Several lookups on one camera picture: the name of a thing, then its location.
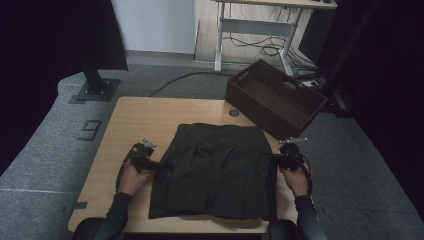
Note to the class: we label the white power strip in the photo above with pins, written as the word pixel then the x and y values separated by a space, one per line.
pixel 310 83

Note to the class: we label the brown woven basket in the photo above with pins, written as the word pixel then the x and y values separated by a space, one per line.
pixel 276 100

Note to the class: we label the person's right leg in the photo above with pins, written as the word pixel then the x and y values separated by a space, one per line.
pixel 281 231

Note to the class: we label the black tape strip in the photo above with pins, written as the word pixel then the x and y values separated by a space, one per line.
pixel 79 205

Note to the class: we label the person's leg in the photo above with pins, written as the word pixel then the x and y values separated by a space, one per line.
pixel 86 230
pixel 281 231

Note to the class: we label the dark pleated skirt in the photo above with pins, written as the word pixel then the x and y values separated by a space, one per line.
pixel 213 173

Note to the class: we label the black computer case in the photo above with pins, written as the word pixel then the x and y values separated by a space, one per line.
pixel 315 36

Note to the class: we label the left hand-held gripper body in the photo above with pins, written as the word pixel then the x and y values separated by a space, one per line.
pixel 141 156

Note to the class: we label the person's right hand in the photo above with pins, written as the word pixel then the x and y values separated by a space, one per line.
pixel 296 183

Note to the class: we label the person's left hand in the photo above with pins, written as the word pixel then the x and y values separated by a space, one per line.
pixel 131 180

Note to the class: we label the person's left leg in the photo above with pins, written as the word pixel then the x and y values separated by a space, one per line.
pixel 86 230

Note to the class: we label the white frame desk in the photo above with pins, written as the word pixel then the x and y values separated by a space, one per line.
pixel 256 26

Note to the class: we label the grey felt mat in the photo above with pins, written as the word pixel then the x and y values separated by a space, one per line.
pixel 350 166

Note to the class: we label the black curtain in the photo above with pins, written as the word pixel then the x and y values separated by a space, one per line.
pixel 393 83
pixel 40 66

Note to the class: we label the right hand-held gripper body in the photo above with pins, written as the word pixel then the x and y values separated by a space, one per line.
pixel 290 158

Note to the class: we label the black metal stand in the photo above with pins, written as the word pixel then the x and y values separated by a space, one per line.
pixel 336 96
pixel 95 83

